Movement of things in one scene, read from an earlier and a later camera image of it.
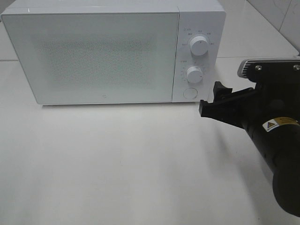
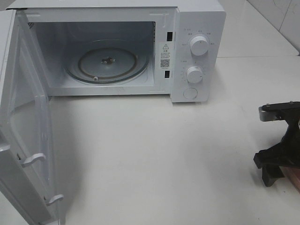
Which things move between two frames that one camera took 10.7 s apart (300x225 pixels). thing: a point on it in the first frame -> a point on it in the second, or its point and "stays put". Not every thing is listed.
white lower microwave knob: x=194 y=74 stays put
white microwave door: x=74 y=58 -> x=27 y=180
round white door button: x=190 y=93 stays put
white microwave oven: x=97 y=51 stays put
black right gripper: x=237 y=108 -> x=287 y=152
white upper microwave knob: x=198 y=45 stays put
